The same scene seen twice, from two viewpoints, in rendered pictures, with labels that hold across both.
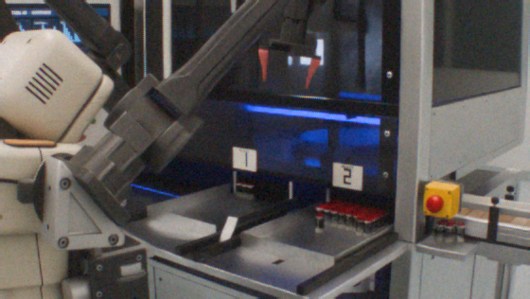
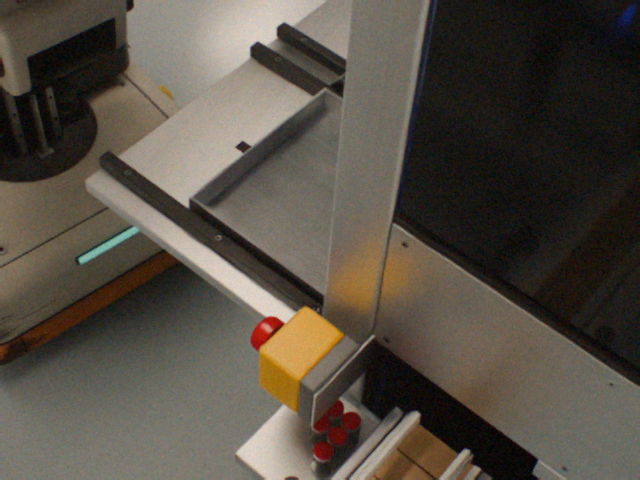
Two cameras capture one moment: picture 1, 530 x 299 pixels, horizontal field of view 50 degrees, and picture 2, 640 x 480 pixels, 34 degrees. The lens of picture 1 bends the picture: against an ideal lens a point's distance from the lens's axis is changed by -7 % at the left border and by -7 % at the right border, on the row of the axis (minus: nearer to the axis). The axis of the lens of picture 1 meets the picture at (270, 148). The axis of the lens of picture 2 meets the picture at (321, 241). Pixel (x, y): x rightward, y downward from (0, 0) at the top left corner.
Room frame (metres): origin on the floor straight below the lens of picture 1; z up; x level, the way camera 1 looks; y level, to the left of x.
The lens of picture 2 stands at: (1.32, -0.93, 1.89)
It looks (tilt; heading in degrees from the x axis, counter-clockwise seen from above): 53 degrees down; 88
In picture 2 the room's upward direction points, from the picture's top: 5 degrees clockwise
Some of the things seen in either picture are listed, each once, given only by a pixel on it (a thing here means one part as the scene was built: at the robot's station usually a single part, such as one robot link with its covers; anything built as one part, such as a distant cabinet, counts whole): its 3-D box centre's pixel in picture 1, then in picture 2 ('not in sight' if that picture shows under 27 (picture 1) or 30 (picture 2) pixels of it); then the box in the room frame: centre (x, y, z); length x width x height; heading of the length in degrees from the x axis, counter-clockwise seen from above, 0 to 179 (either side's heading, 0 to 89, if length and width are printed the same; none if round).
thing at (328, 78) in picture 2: (214, 236); (316, 58); (1.33, 0.13, 0.91); 0.14 x 0.03 x 0.06; 142
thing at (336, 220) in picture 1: (345, 219); not in sight; (1.46, -0.19, 0.91); 0.18 x 0.02 x 0.05; 52
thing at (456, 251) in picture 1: (450, 244); (322, 454); (1.36, -0.44, 0.87); 0.14 x 0.13 x 0.02; 142
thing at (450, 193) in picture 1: (442, 199); (306, 363); (1.33, -0.41, 1.00); 0.08 x 0.07 x 0.07; 142
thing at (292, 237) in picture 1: (326, 232); (362, 218); (1.39, -0.14, 0.90); 0.34 x 0.26 x 0.04; 142
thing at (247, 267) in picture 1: (255, 236); (398, 131); (1.44, 0.04, 0.87); 0.70 x 0.48 x 0.02; 52
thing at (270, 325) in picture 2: (435, 203); (272, 338); (1.30, -0.38, 1.00); 0.04 x 0.04 x 0.04; 52
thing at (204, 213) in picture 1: (223, 207); not in sight; (1.60, 0.13, 0.90); 0.34 x 0.26 x 0.04; 142
